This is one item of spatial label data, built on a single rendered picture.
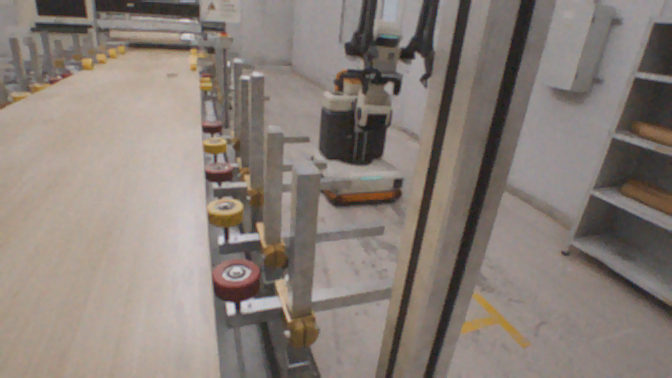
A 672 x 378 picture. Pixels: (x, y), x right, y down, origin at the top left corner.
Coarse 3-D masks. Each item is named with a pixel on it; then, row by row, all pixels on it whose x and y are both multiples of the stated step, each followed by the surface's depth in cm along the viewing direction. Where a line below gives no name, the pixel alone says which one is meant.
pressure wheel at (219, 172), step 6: (216, 162) 107; (222, 162) 107; (204, 168) 103; (210, 168) 102; (216, 168) 103; (222, 168) 104; (228, 168) 103; (210, 174) 101; (216, 174) 101; (222, 174) 101; (228, 174) 102; (210, 180) 101; (216, 180) 101; (222, 180) 102; (228, 180) 103
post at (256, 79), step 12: (252, 72) 92; (252, 84) 92; (252, 96) 93; (252, 108) 95; (252, 120) 96; (252, 132) 97; (252, 144) 99; (252, 156) 100; (252, 168) 101; (252, 180) 103; (252, 216) 108; (252, 228) 109
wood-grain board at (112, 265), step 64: (128, 64) 298; (0, 128) 121; (64, 128) 127; (128, 128) 133; (192, 128) 139; (0, 192) 80; (64, 192) 83; (128, 192) 86; (192, 192) 89; (0, 256) 60; (64, 256) 61; (128, 256) 63; (192, 256) 65; (0, 320) 47; (64, 320) 49; (128, 320) 50; (192, 320) 51
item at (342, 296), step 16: (336, 288) 72; (352, 288) 72; (368, 288) 73; (384, 288) 73; (256, 304) 66; (272, 304) 66; (320, 304) 69; (336, 304) 70; (352, 304) 72; (240, 320) 64; (256, 320) 65; (272, 320) 67
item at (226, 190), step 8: (216, 184) 107; (224, 184) 107; (232, 184) 108; (240, 184) 108; (288, 184) 112; (328, 184) 117; (336, 184) 118; (344, 184) 119; (216, 192) 105; (224, 192) 106; (232, 192) 107; (240, 192) 108
